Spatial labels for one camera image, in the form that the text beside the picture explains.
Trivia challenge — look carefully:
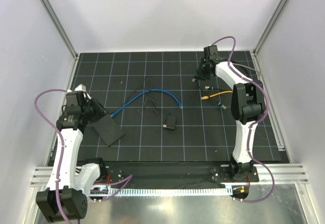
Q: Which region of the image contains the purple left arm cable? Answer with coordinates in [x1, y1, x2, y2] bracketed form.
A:
[34, 88, 134, 224]

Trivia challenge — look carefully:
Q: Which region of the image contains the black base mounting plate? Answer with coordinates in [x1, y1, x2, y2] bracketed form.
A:
[104, 161, 259, 183]

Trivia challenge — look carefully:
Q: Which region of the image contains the white slotted cable duct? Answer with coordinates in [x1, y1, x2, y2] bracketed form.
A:
[86, 186, 233, 197]

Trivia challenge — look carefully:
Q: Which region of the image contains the right aluminium frame post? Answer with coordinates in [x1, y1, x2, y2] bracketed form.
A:
[253, 0, 290, 56]

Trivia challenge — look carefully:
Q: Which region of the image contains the orange ethernet cable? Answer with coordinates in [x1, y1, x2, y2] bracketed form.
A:
[201, 90, 234, 101]

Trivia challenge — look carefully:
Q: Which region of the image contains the aluminium frame post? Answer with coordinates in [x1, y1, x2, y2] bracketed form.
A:
[27, 0, 79, 60]
[253, 0, 290, 56]

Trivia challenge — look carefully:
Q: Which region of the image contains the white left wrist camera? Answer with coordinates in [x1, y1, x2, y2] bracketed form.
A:
[74, 84, 86, 93]

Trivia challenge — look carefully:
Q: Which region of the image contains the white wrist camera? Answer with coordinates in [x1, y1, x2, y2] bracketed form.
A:
[204, 45, 220, 61]
[74, 84, 86, 93]

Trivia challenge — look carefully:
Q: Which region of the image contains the black grid mat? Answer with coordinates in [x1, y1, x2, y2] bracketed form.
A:
[45, 51, 290, 163]

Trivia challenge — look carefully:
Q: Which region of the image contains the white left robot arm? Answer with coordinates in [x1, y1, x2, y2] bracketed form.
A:
[36, 86, 108, 223]

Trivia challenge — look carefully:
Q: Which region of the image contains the aluminium front rail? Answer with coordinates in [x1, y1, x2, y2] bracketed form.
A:
[30, 164, 308, 187]

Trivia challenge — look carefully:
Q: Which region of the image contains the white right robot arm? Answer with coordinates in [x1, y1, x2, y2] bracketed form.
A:
[193, 58, 266, 181]

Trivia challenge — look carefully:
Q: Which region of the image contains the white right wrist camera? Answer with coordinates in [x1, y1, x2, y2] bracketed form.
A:
[204, 45, 220, 61]

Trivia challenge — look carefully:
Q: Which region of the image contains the blue ethernet cable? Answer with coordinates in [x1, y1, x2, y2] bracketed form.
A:
[110, 88, 183, 118]

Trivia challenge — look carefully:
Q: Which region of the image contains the thin black adapter cord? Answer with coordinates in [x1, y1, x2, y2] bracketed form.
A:
[125, 76, 168, 117]

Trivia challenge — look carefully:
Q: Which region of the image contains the left aluminium frame post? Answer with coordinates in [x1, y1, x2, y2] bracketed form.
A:
[27, 0, 79, 60]

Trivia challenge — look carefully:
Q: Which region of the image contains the black network switch box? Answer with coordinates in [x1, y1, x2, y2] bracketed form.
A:
[92, 114, 125, 146]

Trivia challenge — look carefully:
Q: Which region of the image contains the grey ethernet cable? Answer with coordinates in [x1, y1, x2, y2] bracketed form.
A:
[191, 61, 262, 83]

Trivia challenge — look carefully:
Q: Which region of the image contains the black power adapter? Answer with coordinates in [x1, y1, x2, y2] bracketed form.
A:
[162, 114, 176, 131]

